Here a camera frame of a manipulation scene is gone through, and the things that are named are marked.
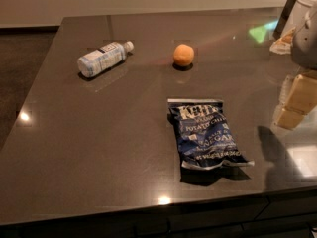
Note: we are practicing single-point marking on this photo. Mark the blue chip bag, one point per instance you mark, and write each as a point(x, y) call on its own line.
point(203, 137)

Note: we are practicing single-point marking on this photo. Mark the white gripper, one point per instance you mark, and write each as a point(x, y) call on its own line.
point(305, 47)

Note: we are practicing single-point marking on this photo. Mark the crumpled snack wrapper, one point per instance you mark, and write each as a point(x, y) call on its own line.
point(282, 46)

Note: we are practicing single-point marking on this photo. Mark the clear plastic water bottle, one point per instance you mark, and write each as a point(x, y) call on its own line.
point(94, 63)

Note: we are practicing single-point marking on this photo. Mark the orange fruit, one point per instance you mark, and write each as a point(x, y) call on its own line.
point(183, 55)

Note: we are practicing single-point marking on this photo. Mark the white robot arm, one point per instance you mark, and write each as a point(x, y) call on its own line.
point(296, 16)

